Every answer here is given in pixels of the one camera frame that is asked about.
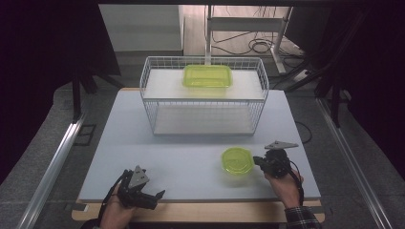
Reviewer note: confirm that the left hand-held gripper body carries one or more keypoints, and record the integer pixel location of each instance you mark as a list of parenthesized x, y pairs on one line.
[(135, 186)]

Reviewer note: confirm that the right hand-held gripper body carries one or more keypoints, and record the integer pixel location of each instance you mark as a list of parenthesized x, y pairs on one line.
[(278, 162)]

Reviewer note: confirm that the round green plastic container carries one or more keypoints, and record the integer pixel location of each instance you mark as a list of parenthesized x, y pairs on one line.
[(237, 160)]

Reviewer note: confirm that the rectangular green plastic container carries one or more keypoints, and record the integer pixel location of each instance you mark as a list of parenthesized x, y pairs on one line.
[(207, 76)]

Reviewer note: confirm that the person's right hand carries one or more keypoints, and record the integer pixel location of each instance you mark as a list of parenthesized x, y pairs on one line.
[(285, 187)]

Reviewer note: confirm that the person's left hand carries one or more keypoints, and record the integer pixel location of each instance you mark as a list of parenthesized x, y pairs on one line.
[(116, 213)]

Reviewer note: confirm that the black metal stand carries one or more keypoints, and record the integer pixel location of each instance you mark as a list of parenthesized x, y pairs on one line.
[(76, 95), (334, 95)]

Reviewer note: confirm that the white power strip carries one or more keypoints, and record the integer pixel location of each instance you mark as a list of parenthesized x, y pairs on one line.
[(302, 75)]

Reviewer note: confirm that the dark curtain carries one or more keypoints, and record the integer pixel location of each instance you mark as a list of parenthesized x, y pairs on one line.
[(35, 63), (382, 79)]

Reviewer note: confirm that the white cabinet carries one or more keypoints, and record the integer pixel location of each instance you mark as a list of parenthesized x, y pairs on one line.
[(143, 28)]

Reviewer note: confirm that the aluminium rail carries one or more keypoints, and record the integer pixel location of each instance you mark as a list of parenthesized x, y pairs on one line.
[(350, 159), (47, 178)]

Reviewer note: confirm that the white metal desk frame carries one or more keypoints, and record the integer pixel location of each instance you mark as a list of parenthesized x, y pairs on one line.
[(245, 24)]

